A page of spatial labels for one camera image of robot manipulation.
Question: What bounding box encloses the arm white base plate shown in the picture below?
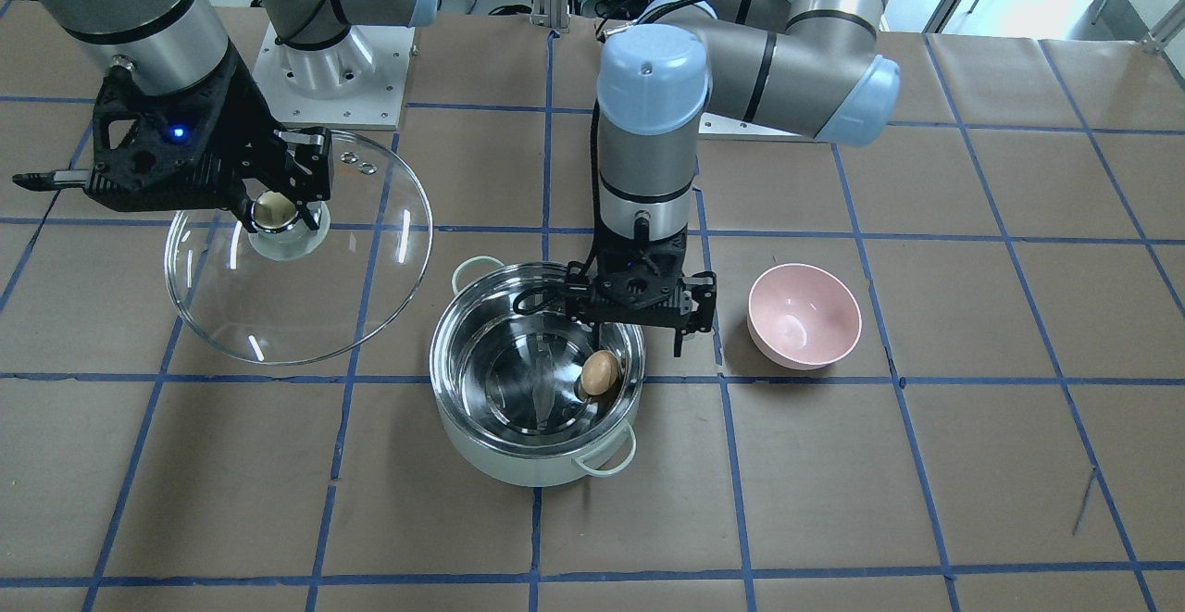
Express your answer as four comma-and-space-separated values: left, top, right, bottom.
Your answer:
251, 26, 418, 130
699, 114, 814, 144

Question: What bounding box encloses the pink bowl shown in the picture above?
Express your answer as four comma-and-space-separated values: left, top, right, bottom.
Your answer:
747, 263, 863, 370

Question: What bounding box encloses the pale green steel pot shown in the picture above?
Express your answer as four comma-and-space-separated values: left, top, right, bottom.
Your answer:
429, 255, 646, 487

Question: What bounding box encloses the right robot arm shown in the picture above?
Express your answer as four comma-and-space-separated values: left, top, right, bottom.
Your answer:
13, 0, 438, 232

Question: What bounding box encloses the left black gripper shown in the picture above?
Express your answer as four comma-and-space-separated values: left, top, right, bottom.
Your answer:
563, 223, 718, 358

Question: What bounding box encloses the glass pot lid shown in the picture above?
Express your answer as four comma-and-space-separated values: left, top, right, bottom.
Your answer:
162, 130, 433, 366

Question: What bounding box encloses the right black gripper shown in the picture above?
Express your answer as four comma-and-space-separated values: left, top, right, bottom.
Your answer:
83, 46, 333, 232

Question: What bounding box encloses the brown egg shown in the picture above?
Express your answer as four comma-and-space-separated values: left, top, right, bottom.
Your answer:
579, 349, 622, 397

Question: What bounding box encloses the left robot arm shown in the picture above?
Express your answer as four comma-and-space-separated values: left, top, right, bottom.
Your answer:
539, 0, 901, 342

